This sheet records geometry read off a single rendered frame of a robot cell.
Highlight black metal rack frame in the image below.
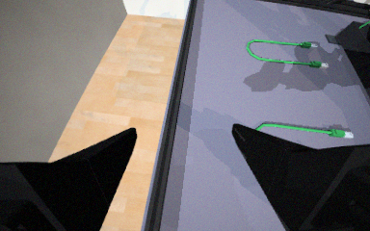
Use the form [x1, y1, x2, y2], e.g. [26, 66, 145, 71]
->
[325, 34, 370, 45]

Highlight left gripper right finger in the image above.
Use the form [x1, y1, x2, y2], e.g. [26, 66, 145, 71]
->
[232, 123, 370, 231]

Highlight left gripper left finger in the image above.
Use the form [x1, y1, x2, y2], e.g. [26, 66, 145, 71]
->
[0, 127, 137, 231]

